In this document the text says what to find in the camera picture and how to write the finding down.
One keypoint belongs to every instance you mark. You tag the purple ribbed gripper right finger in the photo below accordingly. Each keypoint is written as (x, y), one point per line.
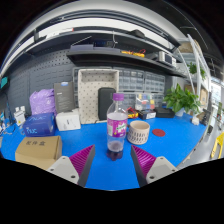
(150, 168)

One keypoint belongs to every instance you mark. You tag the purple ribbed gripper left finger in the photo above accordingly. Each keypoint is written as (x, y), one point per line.
(75, 168)

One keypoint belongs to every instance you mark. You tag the beige perforated cup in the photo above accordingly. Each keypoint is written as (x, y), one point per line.
(138, 132)

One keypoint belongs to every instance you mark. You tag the red round coaster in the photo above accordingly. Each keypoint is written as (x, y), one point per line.
(158, 132)

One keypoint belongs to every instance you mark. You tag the blue table mat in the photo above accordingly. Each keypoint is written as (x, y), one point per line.
(105, 174)

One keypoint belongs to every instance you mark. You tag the brown cardboard box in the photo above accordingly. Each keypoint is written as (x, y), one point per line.
(41, 152)

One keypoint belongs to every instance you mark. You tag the white small box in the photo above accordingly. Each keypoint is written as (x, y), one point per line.
(67, 121)

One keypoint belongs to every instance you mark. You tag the black box white label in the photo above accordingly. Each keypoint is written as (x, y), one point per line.
(147, 114)

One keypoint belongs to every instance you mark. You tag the blue NUC box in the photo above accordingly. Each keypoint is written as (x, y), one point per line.
(40, 125)

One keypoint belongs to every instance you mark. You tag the plastic bottle purple cap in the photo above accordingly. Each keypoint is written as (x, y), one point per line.
(116, 127)

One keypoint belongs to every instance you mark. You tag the black flat device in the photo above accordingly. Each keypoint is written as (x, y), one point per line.
(164, 112)

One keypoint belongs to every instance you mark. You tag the clear parts organizer box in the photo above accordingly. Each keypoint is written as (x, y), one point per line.
(144, 101)

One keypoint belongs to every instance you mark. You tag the purple plastic bag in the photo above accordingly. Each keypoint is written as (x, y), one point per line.
(42, 101)

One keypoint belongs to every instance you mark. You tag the green potted plant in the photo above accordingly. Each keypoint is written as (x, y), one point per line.
(181, 101)

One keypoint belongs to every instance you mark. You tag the yellow chair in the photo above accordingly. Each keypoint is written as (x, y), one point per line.
(218, 142)

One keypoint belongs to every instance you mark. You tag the dark grey flat box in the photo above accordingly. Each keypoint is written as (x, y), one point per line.
(64, 96)

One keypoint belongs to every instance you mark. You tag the black hard case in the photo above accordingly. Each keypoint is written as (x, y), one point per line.
(105, 99)

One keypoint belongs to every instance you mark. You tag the white pegboard panel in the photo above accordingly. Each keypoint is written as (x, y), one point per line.
(89, 82)

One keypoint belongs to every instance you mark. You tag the grey drawer organizer cabinet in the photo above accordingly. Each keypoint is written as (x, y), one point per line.
(128, 81)

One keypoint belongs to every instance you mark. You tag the dark metal shelf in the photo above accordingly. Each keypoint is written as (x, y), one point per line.
(111, 58)

